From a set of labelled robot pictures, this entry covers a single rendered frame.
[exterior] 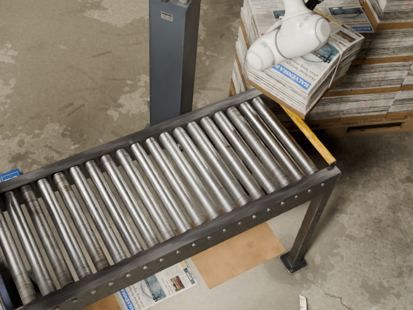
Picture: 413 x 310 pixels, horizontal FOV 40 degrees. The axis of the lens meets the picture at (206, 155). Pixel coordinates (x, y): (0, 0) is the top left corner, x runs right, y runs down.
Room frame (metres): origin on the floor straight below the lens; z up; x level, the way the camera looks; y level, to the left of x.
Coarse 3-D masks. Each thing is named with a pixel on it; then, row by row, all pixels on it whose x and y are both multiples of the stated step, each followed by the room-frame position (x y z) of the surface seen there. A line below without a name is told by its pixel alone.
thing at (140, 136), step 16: (240, 96) 1.72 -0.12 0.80; (256, 96) 1.73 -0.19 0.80; (192, 112) 1.59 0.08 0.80; (208, 112) 1.60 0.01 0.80; (224, 112) 1.64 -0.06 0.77; (240, 112) 1.69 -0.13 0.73; (256, 112) 1.74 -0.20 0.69; (160, 128) 1.48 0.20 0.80; (112, 144) 1.37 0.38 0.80; (128, 144) 1.38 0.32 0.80; (160, 144) 1.46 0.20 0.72; (64, 160) 1.27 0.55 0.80; (80, 160) 1.28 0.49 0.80; (96, 160) 1.30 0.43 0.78; (32, 176) 1.17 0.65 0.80; (48, 176) 1.19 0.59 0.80; (0, 192) 1.09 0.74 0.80; (16, 192) 1.11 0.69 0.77
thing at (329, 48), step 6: (276, 24) 1.76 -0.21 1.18; (330, 42) 1.69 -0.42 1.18; (336, 42) 1.70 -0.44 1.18; (324, 48) 1.66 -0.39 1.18; (330, 48) 1.66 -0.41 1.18; (342, 48) 1.67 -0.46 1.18; (330, 54) 1.63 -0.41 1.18; (336, 54) 1.63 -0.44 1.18; (342, 54) 1.65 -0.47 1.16; (336, 60) 1.62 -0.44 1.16; (336, 66) 1.65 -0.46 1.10; (330, 78) 1.64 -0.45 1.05
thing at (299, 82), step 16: (288, 64) 1.58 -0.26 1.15; (304, 64) 1.58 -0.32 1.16; (320, 64) 1.58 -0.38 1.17; (256, 80) 1.65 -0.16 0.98; (272, 80) 1.58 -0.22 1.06; (288, 80) 1.52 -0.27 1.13; (304, 80) 1.52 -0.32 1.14; (320, 80) 1.53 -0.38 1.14; (288, 96) 1.55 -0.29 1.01; (304, 96) 1.48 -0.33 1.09; (320, 96) 1.60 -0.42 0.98; (304, 112) 1.52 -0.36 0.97
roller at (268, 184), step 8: (216, 120) 1.58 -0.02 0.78; (224, 120) 1.57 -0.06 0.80; (224, 128) 1.53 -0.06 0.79; (232, 128) 1.53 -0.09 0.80; (232, 136) 1.49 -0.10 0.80; (240, 136) 1.50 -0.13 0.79; (232, 144) 1.47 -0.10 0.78; (240, 144) 1.45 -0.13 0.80; (240, 152) 1.42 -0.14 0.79; (248, 152) 1.42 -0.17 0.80; (248, 160) 1.38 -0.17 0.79; (256, 160) 1.38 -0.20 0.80; (256, 168) 1.34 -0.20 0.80; (256, 176) 1.32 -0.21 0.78; (264, 176) 1.31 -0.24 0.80; (264, 184) 1.28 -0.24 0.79; (272, 184) 1.27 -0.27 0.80
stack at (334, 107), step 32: (256, 0) 2.36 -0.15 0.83; (352, 0) 2.45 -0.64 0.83; (256, 32) 2.14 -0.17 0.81; (384, 32) 2.25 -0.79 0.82; (384, 64) 2.26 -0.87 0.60; (352, 96) 2.24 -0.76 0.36; (384, 96) 2.29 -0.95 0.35; (288, 128) 2.16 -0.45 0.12; (320, 128) 2.20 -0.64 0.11; (384, 128) 2.34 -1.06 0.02
